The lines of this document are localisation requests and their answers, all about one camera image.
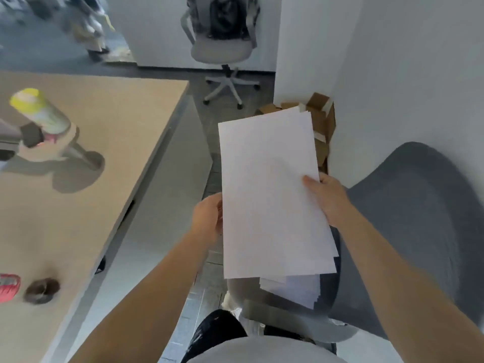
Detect person's right hand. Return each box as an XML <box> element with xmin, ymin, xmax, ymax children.
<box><xmin>303</xmin><ymin>172</ymin><xmax>352</xmax><ymax>228</ymax></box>

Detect person's left hand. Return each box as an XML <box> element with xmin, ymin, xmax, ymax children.
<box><xmin>191</xmin><ymin>193</ymin><xmax>224</xmax><ymax>245</ymax></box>

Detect white paper sheets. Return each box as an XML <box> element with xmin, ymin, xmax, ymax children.
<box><xmin>218</xmin><ymin>106</ymin><xmax>339</xmax><ymax>280</ymax></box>

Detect person's right forearm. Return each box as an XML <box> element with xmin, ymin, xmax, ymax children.
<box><xmin>332</xmin><ymin>208</ymin><xmax>484</xmax><ymax>363</ymax></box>

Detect person's left forearm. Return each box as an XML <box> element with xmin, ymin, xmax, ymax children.
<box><xmin>68</xmin><ymin>227</ymin><xmax>217</xmax><ymax>363</ymax></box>

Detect brown cardboard box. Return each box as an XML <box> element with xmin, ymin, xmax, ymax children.
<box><xmin>255</xmin><ymin>92</ymin><xmax>337</xmax><ymax>175</ymax></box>

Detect grey chair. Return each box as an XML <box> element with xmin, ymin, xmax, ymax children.
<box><xmin>227</xmin><ymin>142</ymin><xmax>484</xmax><ymax>344</ymax></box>

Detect stack of white paper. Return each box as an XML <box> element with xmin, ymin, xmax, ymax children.
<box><xmin>259</xmin><ymin>274</ymin><xmax>323</xmax><ymax>310</ymax></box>

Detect person's black trousers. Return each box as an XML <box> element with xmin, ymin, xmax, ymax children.
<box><xmin>181</xmin><ymin>309</ymin><xmax>337</xmax><ymax>363</ymax></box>

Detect wooden desk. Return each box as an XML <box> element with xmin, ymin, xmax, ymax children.
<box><xmin>0</xmin><ymin>70</ymin><xmax>190</xmax><ymax>363</ymax></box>

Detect person's white shirt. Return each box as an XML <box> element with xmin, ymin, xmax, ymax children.
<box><xmin>187</xmin><ymin>335</ymin><xmax>346</xmax><ymax>363</ymax></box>

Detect white office chair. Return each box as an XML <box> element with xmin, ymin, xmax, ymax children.
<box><xmin>180</xmin><ymin>0</ymin><xmax>262</xmax><ymax>109</ymax></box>

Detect black backpack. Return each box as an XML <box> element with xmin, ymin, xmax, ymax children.
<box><xmin>209</xmin><ymin>0</ymin><xmax>248</xmax><ymax>39</ymax></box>

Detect yellow capped spray can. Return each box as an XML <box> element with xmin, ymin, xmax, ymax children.
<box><xmin>9</xmin><ymin>88</ymin><xmax>72</xmax><ymax>137</ymax></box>

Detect red tape dispenser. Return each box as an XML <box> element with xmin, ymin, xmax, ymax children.
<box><xmin>0</xmin><ymin>274</ymin><xmax>22</xmax><ymax>304</ymax></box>

